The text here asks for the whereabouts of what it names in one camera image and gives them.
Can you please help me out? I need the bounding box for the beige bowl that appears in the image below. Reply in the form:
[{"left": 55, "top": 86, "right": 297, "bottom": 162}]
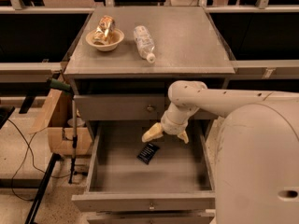
[{"left": 85, "top": 29, "right": 124, "bottom": 52}]

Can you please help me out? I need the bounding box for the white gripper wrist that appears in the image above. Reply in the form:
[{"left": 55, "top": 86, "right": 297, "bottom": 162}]
[{"left": 142, "top": 105, "right": 190, "bottom": 144}]

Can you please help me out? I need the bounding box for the bottom drawer front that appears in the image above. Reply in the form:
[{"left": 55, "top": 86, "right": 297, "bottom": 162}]
[{"left": 87, "top": 211, "right": 215, "bottom": 224}]

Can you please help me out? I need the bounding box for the crumpled golden snack bag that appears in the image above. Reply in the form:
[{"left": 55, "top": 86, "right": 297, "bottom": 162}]
[{"left": 93, "top": 15, "right": 115, "bottom": 45}]

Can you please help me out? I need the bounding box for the grey drawer cabinet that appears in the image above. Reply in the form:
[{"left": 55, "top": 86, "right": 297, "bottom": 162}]
[{"left": 65, "top": 7, "right": 234, "bottom": 224}]

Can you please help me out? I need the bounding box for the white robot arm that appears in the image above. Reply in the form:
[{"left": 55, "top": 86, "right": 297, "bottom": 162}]
[{"left": 142, "top": 81, "right": 299, "bottom": 224}]

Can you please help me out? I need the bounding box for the closed top drawer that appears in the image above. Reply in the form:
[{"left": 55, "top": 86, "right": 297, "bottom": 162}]
[{"left": 74, "top": 93, "right": 226, "bottom": 121}]

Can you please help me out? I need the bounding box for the cardboard box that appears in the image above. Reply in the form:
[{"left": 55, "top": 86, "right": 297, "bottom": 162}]
[{"left": 30, "top": 88, "right": 93, "bottom": 156}]

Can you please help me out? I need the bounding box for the black floor cable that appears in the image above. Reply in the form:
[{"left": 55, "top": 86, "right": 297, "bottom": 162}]
[{"left": 7, "top": 119, "right": 72, "bottom": 202}]

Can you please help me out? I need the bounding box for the clear plastic water bottle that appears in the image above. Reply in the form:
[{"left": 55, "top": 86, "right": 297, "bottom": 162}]
[{"left": 134, "top": 25, "right": 156, "bottom": 63}]

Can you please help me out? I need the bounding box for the open middle drawer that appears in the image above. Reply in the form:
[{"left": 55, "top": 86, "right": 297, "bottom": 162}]
[{"left": 72, "top": 120, "right": 215, "bottom": 212}]

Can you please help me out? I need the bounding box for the green handled grabber pole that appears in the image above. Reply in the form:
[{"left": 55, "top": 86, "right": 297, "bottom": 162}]
[{"left": 47, "top": 77, "right": 80, "bottom": 185}]

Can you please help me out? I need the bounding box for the black stand leg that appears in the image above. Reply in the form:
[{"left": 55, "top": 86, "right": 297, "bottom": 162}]
[{"left": 24, "top": 153, "right": 61, "bottom": 224}]

